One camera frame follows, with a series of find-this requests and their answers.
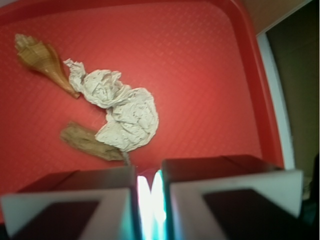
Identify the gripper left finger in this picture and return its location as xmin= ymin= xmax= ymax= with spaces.
xmin=0 ymin=166 xmax=140 ymax=240

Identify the brown spiral seashell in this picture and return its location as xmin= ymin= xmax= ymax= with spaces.
xmin=14 ymin=33 xmax=80 ymax=99

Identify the white paper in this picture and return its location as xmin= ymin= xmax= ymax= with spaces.
xmin=63 ymin=59 xmax=159 ymax=152

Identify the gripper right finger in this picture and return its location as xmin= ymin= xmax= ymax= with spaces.
xmin=162 ymin=155 xmax=304 ymax=240

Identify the brown driftwood piece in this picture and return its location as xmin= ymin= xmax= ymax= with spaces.
xmin=60 ymin=121 xmax=125 ymax=161

